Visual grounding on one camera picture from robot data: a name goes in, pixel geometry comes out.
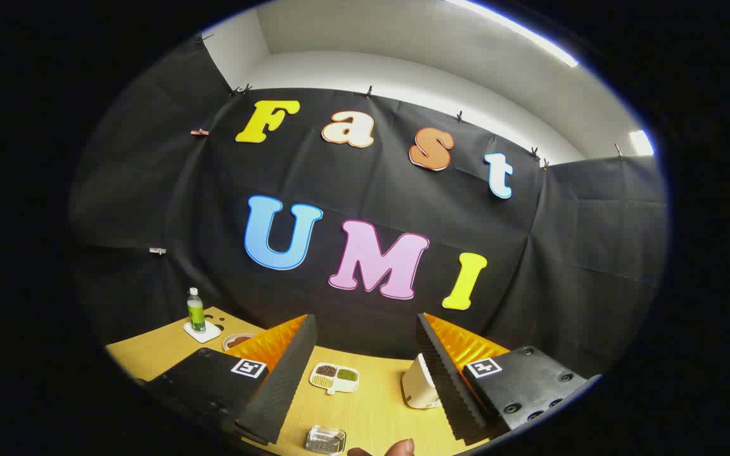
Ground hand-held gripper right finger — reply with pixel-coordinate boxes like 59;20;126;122
416;312;601;444

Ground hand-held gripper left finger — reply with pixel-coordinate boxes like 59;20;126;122
142;313;318;445

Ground white toaster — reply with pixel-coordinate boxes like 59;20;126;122
402;353;442;409

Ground white divided bean tray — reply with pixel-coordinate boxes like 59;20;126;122
309;363;360;395

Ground white square coaster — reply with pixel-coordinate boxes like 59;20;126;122
184;320;222;344

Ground green drink bottle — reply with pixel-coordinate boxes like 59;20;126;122
187;288;207;334

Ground metal wire cutlery basket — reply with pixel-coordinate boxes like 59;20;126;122
305;426;347;455

